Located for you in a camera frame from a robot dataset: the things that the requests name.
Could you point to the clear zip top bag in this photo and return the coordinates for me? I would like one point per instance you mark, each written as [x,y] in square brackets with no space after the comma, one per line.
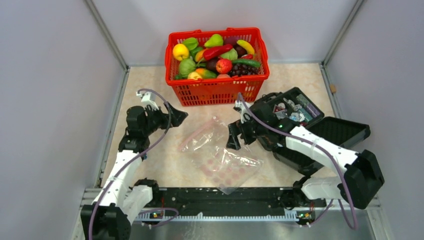
[227,169]

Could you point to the yellow apple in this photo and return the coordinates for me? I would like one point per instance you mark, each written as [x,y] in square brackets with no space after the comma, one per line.
[180,52]

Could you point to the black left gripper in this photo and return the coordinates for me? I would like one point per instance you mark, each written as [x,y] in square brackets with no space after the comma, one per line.
[177,117]

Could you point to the red plastic shopping basket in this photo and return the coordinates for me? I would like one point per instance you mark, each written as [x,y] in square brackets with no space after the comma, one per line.
[218,90]

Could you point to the orange green mango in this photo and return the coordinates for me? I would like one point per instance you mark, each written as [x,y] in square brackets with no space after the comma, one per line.
[206,74]

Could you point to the yellow banana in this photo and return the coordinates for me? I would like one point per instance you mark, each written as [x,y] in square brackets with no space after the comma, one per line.
[247,46]

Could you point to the green pear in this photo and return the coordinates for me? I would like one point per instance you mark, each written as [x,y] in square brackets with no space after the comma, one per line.
[216,40]

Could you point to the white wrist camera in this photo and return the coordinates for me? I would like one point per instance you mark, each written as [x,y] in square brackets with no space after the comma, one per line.
[148,100]
[243,108]

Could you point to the red chili pepper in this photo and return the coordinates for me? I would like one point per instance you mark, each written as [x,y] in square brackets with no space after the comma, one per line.
[216,51]

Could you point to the green cucumber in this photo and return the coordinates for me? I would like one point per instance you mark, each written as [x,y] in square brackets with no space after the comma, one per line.
[248,62]

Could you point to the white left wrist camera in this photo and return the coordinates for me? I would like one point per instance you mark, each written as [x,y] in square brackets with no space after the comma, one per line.
[148,100]

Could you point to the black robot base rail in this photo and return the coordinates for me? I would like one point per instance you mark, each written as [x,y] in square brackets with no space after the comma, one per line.
[244,204]

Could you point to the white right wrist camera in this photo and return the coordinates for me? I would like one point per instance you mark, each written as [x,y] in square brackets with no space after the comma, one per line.
[243,108]

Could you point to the red apple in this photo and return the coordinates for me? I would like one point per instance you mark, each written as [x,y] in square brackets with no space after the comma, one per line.
[223,66]

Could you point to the green cabbage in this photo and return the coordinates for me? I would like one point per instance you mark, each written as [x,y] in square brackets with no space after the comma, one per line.
[186,66]

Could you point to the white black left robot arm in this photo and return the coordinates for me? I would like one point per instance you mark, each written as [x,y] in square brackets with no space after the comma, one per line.
[112,213]

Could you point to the black open tool case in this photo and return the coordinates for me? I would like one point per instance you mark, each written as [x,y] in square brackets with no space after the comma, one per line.
[274,107]

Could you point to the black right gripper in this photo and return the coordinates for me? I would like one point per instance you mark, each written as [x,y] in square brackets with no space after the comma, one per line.
[234,129]

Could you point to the dark purple grape bunch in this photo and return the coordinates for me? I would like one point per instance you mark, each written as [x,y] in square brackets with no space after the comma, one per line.
[239,70]

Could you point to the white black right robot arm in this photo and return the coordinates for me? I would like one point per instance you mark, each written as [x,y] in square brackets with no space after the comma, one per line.
[359,176]

